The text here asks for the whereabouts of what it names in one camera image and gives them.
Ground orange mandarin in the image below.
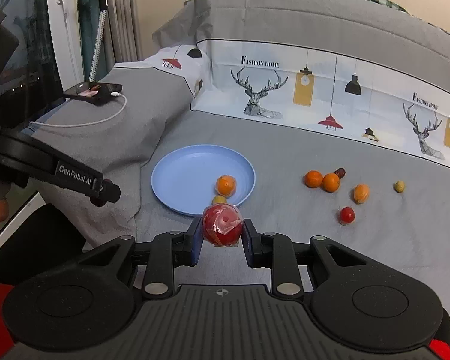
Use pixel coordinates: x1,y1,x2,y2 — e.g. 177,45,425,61
215,175,237,197
322,173,341,193
304,170,324,188

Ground green checked cloth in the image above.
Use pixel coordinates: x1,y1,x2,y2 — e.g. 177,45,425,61
184,0,450,44

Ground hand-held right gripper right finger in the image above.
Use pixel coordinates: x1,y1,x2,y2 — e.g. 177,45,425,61
242,219,364,297

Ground black pole with braided cable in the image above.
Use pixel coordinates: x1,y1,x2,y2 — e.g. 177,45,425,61
87,0,111,83

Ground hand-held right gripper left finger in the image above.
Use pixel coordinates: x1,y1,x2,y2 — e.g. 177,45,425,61
79,217,205,298

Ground grey deer-print blanket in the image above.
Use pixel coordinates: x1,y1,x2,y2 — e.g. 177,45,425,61
152,0,450,175

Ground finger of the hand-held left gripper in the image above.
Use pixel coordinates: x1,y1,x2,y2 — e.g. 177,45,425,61
91,179,122,207

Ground grey pleated curtain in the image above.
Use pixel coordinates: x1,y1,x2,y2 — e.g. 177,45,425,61
104,0,143,64

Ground blue round plate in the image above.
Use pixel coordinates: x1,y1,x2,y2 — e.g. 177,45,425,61
151,145,256,217

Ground white window frame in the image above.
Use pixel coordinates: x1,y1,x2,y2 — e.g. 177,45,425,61
45,0,89,94

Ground white charging cable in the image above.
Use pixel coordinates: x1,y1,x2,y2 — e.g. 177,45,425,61
30,92,128,128

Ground red fruit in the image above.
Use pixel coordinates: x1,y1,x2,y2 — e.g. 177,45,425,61
202,202,244,248

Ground black smartphone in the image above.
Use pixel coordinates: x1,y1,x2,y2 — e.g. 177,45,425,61
62,81,124,106

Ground orange fruit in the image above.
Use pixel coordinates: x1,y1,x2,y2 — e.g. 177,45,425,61
353,184,370,205

